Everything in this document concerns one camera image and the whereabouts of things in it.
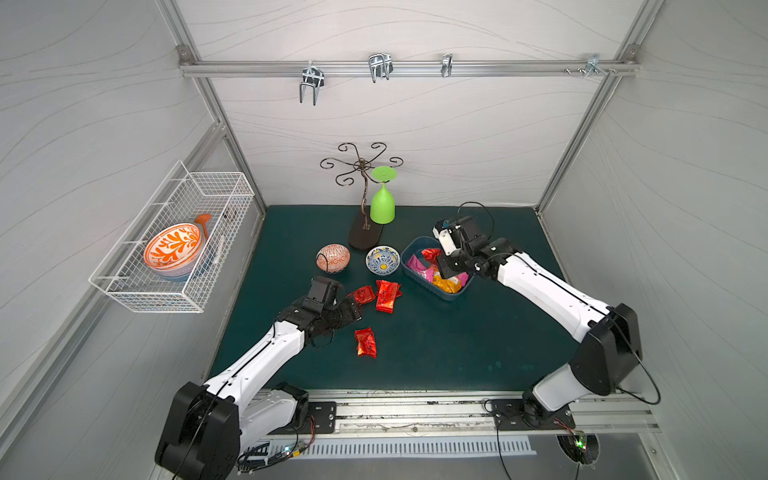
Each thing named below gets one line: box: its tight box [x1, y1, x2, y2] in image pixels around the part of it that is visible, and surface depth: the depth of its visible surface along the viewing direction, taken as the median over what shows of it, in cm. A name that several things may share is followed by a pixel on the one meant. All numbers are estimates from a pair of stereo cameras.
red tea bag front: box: [354, 327, 377, 359], surface depth 86 cm
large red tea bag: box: [375, 279, 403, 314], surface depth 95 cm
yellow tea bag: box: [432, 275, 462, 294], surface depth 95 cm
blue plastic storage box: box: [400, 236, 475, 301], surface depth 96 cm
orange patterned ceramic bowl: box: [316, 243, 352, 274], surface depth 105 cm
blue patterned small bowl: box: [365, 245, 401, 277], surface depth 105 cm
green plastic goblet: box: [370, 166, 397, 225], surface depth 92 cm
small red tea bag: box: [346, 285, 376, 304], surface depth 95 cm
